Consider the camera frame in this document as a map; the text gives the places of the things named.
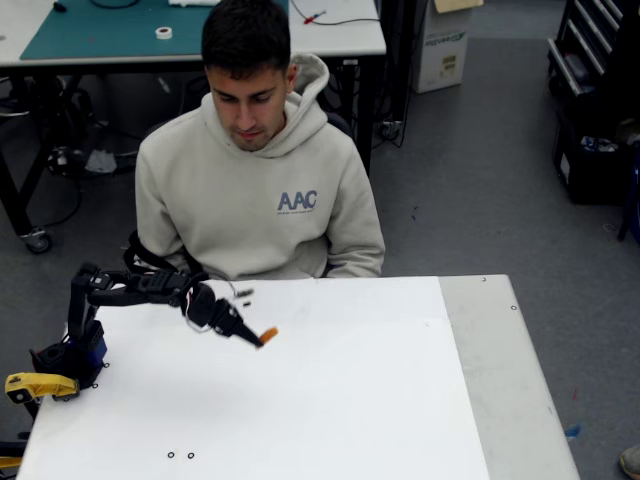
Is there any white paper sheet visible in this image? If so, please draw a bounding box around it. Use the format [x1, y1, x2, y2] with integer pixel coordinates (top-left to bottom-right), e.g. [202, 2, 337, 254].
[17, 275, 491, 480]

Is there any yellow clamp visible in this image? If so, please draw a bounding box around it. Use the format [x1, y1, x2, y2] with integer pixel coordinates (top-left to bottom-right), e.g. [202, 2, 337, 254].
[0, 439, 25, 471]
[4, 372, 81, 404]

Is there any man in beige hoodie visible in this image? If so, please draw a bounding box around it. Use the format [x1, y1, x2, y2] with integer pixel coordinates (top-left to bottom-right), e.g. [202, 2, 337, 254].
[134, 0, 386, 280]

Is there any thin cable on workbench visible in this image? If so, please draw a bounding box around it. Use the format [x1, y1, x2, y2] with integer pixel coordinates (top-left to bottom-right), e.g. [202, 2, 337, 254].
[289, 0, 381, 27]

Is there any black tool cart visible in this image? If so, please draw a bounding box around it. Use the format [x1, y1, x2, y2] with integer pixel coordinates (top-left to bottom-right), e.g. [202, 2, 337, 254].
[546, 0, 640, 104]

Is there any white workbench with black legs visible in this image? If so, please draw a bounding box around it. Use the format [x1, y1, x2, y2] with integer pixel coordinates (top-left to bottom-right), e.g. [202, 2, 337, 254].
[0, 0, 389, 254]

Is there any green cutting mat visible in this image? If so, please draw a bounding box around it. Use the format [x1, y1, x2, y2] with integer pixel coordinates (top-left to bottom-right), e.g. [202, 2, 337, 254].
[19, 0, 291, 61]

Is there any grey caster wheel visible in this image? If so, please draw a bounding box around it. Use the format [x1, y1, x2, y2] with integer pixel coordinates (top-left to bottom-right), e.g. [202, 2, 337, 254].
[22, 227, 53, 254]

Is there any white cardboard box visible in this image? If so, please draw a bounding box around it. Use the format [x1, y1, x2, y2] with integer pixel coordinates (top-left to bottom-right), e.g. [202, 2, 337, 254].
[412, 0, 485, 95]

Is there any black storage bin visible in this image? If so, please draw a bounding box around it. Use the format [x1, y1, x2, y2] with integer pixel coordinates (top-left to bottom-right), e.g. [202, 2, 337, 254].
[552, 107, 640, 206]

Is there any grey shoe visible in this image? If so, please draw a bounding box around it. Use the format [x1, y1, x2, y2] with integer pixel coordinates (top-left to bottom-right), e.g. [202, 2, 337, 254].
[619, 443, 640, 479]

